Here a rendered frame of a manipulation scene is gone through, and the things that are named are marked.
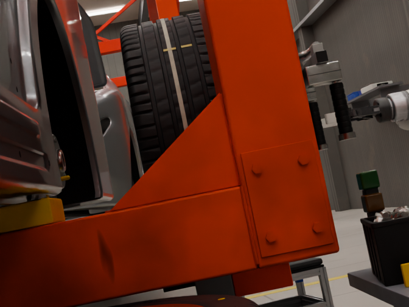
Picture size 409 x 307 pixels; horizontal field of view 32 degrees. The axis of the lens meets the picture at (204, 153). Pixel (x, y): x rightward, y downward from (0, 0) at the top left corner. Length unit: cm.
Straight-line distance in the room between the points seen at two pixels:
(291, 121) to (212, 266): 31
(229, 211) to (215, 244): 7
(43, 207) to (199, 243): 30
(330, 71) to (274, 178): 56
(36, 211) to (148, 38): 60
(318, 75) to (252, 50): 48
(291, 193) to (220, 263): 19
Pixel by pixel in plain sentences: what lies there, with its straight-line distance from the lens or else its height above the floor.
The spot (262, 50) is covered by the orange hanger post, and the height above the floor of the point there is 93.
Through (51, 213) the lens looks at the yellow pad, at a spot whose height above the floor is 70.
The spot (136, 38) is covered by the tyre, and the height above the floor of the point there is 110.
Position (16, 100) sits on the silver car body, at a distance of 126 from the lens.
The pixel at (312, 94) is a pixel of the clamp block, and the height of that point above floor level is 92.
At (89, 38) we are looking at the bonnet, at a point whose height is 200.
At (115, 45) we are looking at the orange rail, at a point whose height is 330.
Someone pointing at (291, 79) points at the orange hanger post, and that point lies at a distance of 138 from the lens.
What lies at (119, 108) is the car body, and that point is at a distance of 482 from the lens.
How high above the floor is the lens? 66
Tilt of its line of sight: 4 degrees up
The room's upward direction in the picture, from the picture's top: 11 degrees counter-clockwise
